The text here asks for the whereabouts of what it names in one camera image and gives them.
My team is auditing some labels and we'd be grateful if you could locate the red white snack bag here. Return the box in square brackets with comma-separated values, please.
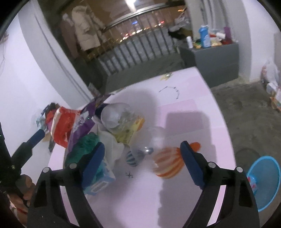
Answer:
[50, 106, 81, 148]

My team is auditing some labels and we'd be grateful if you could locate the teal mesh cloth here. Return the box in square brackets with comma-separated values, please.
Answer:
[64, 132, 106, 184]

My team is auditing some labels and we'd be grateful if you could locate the purple yellow noodle snack bag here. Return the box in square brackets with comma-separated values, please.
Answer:
[65, 95, 110, 154]

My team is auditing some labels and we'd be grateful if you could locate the yellow orange snack wrapper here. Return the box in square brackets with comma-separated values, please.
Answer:
[114, 116, 145, 145]

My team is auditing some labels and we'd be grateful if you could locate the clear plastic cup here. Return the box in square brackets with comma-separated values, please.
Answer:
[126, 126, 166, 166]

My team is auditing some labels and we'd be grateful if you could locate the pepsi plastic bottle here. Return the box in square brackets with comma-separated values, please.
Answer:
[95, 103, 137, 134]

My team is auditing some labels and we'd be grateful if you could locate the blue mesh trash basket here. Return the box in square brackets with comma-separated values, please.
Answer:
[247, 156, 280, 212]

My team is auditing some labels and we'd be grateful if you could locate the floor trash pile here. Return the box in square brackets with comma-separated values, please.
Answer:
[261, 58, 280, 112]

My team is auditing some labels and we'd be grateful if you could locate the person's left hand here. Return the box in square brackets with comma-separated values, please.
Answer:
[7, 174, 35, 225]

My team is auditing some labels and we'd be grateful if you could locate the cardboard box with clothes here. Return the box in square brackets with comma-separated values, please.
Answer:
[36, 103, 60, 152]

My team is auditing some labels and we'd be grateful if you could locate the grey cabinet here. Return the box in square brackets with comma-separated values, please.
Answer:
[179, 43, 239, 88]

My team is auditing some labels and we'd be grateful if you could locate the beige hanging coat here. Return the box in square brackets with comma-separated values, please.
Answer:
[62, 5, 107, 51]

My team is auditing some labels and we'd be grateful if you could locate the blue detergent bottle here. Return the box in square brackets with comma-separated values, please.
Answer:
[199, 25, 211, 48]

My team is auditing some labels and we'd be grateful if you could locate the white small bottle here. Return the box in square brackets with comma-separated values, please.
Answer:
[186, 36, 193, 49]

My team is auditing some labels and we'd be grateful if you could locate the purple cup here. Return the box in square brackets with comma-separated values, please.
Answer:
[224, 26, 232, 40]

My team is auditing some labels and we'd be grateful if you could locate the metal balcony railing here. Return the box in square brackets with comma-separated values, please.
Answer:
[86, 1, 185, 76]

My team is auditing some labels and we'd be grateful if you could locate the grey curtain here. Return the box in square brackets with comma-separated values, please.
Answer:
[185, 1, 246, 42]

